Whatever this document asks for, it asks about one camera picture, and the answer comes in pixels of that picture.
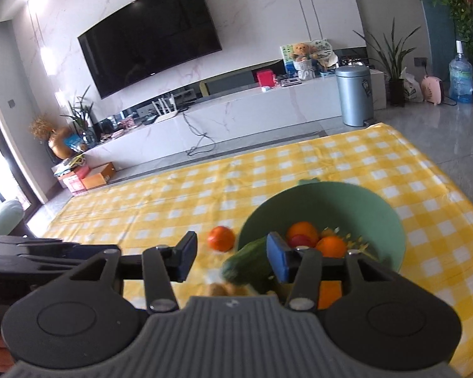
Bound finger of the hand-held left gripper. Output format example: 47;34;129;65
43;242;122;262

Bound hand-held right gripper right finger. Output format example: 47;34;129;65
266;232;397;312

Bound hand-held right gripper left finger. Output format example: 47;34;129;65
67;231;198;312

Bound red cherry tomato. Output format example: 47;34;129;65
290;234;318;248

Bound green cucumber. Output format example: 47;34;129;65
221;235;277;294

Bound orange mandarin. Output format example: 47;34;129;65
315;236;348;259
207;226;236;253
286;221;320;245
318;281;344;310

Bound green plastic bowl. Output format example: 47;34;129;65
236;179;406;276

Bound pale green armchair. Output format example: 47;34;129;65
0;199;26;239

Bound red and white box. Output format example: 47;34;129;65
62;165;91;194

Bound orange cardboard box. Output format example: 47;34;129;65
80;162;118;190

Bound round orange vase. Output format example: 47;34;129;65
47;126;78;162

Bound yellow checked tablecloth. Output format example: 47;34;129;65
43;122;473;378

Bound green leafy plant in glass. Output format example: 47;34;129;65
60;85;98;151

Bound dried yellow flowers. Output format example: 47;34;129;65
28;113;56;141

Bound white marble media cabinet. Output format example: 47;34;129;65
82;68;389;171

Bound white wifi router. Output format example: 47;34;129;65
151;93;181;119

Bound grey soundbar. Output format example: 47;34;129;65
199;70;258;97

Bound silver pedal trash bin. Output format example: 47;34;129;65
335;65;375;128

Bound pink red box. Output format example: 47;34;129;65
256;68;277;88

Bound white woven basket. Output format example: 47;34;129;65
293;59;316;82

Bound green picture board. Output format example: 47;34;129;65
279;43;300;76

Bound brown teddy bear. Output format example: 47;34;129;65
291;42;310;63

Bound round hand fan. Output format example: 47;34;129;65
309;38;338;72

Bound white plastic bag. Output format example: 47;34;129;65
400;68;425;102

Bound black flat television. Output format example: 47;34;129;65
77;0;223;100

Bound long-leaf plant in black pot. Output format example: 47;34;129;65
352;17;423;108

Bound pink fan heater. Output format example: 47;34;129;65
420;75;447;106

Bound blue water jug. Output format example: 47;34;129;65
448;40;473;105

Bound trailing green vine plant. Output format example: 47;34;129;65
429;0;473;66

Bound black power cable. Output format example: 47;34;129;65
182;111;218;157

